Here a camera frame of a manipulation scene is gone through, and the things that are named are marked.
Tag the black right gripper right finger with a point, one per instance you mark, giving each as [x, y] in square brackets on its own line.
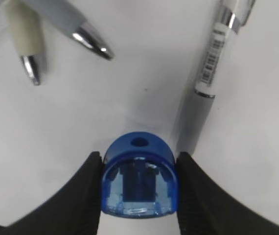
[204, 208]

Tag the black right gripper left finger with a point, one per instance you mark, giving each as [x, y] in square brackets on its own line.
[73, 210]

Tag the blue pencil sharpener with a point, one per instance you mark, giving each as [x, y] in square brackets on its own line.
[139, 179]

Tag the blue-grey ballpoint pen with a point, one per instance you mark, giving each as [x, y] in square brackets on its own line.
[69, 20]

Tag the white grey mechanical pen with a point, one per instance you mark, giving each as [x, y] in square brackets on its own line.
[230, 17]

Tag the cream yellow ballpoint pen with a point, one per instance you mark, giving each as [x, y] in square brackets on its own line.
[25, 29]

